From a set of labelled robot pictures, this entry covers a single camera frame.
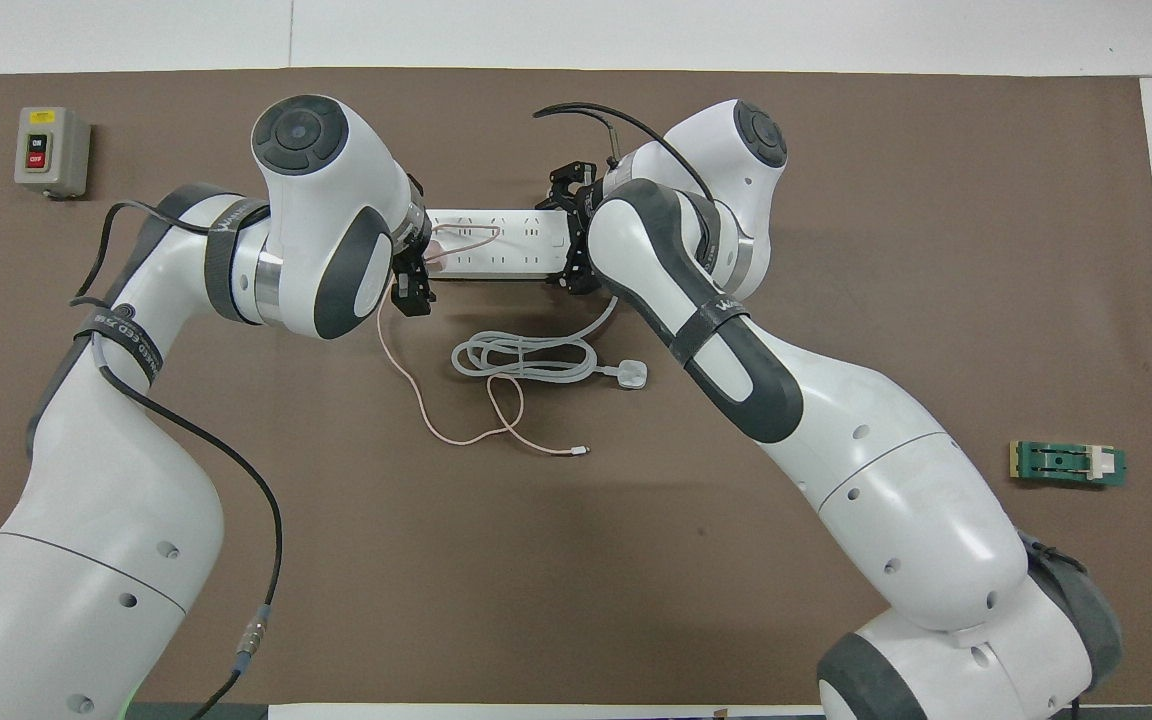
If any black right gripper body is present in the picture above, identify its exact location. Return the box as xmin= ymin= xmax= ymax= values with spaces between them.
xmin=536 ymin=160 xmax=604 ymax=297

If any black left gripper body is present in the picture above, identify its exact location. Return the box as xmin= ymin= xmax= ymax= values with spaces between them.
xmin=391 ymin=175 xmax=436 ymax=319

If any white power strip with cord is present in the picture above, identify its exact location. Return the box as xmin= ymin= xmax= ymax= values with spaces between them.
xmin=424 ymin=208 xmax=653 ymax=393

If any pink charging cable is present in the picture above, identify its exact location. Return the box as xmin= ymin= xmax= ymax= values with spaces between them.
xmin=377 ymin=224 xmax=592 ymax=459

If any brown table mat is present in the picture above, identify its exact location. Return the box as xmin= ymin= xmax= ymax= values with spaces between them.
xmin=0 ymin=67 xmax=1152 ymax=707

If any green circuit board module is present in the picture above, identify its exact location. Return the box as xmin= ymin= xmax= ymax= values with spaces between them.
xmin=1009 ymin=440 xmax=1129 ymax=492

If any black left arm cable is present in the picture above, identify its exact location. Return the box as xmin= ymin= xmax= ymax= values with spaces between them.
xmin=69 ymin=200 xmax=285 ymax=720

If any grey on-off switch box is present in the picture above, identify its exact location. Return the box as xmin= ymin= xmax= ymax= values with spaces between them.
xmin=14 ymin=106 xmax=92 ymax=202

